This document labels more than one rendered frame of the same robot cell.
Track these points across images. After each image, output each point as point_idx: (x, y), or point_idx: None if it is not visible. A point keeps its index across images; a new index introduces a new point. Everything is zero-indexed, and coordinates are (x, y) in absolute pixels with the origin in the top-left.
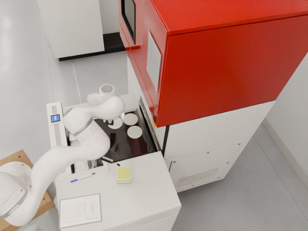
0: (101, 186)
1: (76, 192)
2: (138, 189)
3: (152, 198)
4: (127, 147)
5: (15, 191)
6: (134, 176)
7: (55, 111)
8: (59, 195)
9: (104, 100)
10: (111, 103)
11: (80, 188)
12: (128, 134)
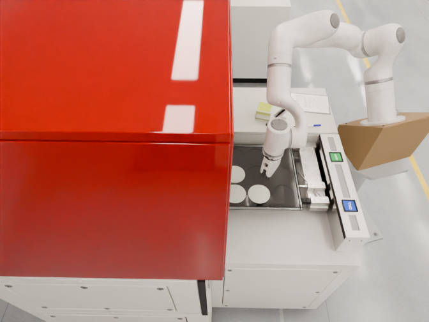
0: (288, 115)
1: (313, 116)
2: (250, 105)
3: (239, 96)
4: (249, 158)
5: (371, 31)
6: (251, 115)
7: (351, 220)
8: (331, 118)
9: (291, 54)
10: (286, 23)
11: (309, 118)
12: (243, 173)
